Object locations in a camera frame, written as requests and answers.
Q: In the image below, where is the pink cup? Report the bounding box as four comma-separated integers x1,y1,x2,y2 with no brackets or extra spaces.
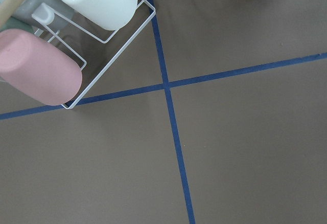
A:
1,29,82,106

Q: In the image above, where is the grey cup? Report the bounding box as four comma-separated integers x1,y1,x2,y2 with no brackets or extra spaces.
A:
12,0,75,31

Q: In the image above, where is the mint green cup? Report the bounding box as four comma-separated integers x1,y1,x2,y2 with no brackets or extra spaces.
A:
1,17,34,34

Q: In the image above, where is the white wire cup rack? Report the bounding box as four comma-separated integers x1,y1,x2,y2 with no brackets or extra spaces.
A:
44,0,156,109

